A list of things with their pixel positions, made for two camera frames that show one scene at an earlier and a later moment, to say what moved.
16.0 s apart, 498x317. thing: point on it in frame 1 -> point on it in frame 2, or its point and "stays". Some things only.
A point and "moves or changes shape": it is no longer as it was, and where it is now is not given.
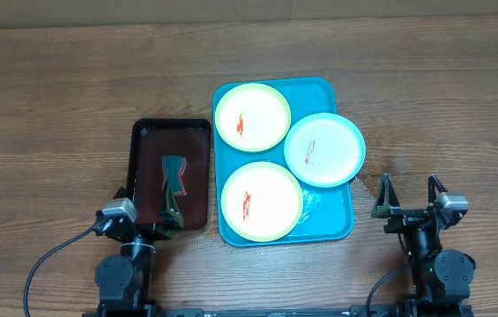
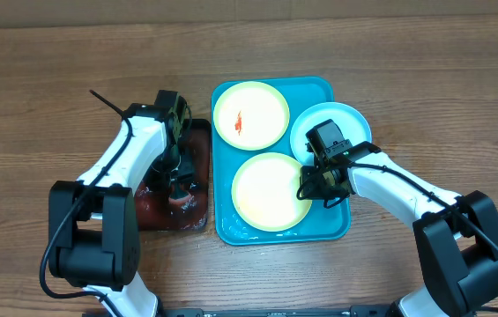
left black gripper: [163, 231] -> [185, 173]
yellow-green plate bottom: [262, 201] stays
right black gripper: [410, 213] -> [313, 188]
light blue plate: [323, 150] moves or changes shape
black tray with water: [151, 138] stays
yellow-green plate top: [253, 117] stays
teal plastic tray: [327, 211] -> [228, 160]
